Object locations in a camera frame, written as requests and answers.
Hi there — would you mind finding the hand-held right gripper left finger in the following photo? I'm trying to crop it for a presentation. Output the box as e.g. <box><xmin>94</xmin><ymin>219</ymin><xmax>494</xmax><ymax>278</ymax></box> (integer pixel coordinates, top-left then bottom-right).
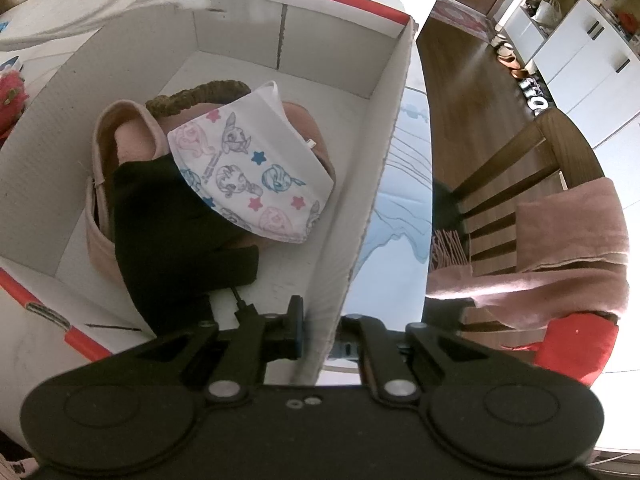
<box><xmin>133</xmin><ymin>295</ymin><xmax>306</xmax><ymax>404</ymax></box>

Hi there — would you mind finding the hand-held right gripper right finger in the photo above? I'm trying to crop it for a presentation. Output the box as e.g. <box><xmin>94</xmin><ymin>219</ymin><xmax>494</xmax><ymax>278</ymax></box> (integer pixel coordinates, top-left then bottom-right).
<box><xmin>340</xmin><ymin>313</ymin><xmax>495</xmax><ymax>407</ymax></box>

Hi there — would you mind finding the black cable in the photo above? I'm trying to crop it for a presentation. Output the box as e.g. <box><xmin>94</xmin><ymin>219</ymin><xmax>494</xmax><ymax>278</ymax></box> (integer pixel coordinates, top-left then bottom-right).
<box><xmin>229</xmin><ymin>286</ymin><xmax>252</xmax><ymax>317</ymax></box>

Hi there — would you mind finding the black cloth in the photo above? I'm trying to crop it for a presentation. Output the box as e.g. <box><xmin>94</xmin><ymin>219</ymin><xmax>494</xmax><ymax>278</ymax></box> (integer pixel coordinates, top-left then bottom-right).
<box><xmin>112</xmin><ymin>155</ymin><xmax>261</xmax><ymax>337</ymax></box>

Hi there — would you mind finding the printed face mask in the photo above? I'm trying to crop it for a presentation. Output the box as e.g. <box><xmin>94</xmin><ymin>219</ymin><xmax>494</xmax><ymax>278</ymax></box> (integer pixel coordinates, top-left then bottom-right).
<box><xmin>167</xmin><ymin>80</ymin><xmax>336</xmax><ymax>245</ymax></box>

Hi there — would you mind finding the pink slipper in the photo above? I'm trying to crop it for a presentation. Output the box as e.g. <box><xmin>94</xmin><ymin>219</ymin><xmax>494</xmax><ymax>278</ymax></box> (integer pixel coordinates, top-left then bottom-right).
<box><xmin>84</xmin><ymin>100</ymin><xmax>172</xmax><ymax>281</ymax></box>
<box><xmin>279</xmin><ymin>101</ymin><xmax>337</xmax><ymax>182</ymax></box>

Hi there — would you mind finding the brown scrunchie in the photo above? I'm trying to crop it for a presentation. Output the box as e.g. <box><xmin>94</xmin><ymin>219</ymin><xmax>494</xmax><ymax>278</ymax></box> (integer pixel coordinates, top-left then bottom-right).
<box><xmin>144</xmin><ymin>78</ymin><xmax>252</xmax><ymax>119</ymax></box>

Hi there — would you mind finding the white cardboard box red trim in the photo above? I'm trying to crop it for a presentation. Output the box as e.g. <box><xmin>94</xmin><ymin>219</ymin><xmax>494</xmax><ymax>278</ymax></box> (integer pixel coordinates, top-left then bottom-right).
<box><xmin>0</xmin><ymin>0</ymin><xmax>419</xmax><ymax>386</ymax></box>

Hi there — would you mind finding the pink dragon fruit plush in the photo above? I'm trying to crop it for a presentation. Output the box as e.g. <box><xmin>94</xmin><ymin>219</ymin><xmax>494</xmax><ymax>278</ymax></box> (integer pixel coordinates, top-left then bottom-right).
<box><xmin>0</xmin><ymin>66</ymin><xmax>29</xmax><ymax>147</ymax></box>

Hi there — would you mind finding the blue printed table mat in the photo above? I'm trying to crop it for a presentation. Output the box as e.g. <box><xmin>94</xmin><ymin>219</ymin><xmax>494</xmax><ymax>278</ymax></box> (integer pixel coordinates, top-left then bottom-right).
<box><xmin>350</xmin><ymin>85</ymin><xmax>434</xmax><ymax>282</ymax></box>

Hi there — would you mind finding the red cloth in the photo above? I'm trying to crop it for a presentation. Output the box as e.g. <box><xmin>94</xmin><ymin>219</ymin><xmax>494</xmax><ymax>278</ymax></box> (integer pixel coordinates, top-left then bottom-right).
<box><xmin>531</xmin><ymin>311</ymin><xmax>622</xmax><ymax>387</ymax></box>

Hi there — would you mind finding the pink towel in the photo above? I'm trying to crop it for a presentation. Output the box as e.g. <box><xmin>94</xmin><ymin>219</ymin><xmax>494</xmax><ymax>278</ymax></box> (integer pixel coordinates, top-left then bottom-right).
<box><xmin>425</xmin><ymin>177</ymin><xmax>631</xmax><ymax>332</ymax></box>

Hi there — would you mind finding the wooden chair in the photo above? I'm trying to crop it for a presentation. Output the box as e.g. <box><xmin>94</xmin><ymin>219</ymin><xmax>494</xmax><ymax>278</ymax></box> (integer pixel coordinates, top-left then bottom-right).
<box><xmin>432</xmin><ymin>107</ymin><xmax>626</xmax><ymax>361</ymax></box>

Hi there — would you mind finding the row of shoes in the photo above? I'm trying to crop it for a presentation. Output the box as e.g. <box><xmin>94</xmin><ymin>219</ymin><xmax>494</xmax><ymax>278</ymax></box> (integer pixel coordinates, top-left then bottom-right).
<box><xmin>492</xmin><ymin>32</ymin><xmax>554</xmax><ymax>119</ymax></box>

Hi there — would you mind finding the patterned rug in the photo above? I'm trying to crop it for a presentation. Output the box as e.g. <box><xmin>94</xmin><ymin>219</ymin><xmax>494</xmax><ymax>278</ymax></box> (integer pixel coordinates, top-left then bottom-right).
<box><xmin>430</xmin><ymin>0</ymin><xmax>502</xmax><ymax>42</ymax></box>

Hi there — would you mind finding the white low cabinet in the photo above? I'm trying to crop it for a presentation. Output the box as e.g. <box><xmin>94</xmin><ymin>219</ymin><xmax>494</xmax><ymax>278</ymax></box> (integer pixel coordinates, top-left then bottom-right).
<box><xmin>501</xmin><ymin>5</ymin><xmax>552</xmax><ymax>70</ymax></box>

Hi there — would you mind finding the white cabinet with dark handles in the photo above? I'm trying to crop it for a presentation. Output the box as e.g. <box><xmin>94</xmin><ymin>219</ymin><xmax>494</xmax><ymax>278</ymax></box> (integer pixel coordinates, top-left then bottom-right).
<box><xmin>530</xmin><ymin>0</ymin><xmax>640</xmax><ymax>153</ymax></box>

